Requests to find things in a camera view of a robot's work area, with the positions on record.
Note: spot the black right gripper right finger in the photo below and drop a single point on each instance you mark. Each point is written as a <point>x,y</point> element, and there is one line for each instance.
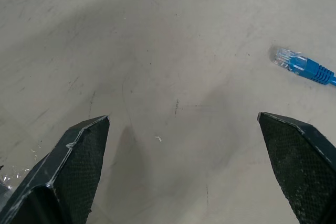
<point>302,166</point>

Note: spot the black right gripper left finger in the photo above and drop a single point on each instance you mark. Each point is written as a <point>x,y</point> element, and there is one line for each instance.
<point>68,171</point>

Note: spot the clear tape patch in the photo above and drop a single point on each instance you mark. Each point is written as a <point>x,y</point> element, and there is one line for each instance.
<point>10,175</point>

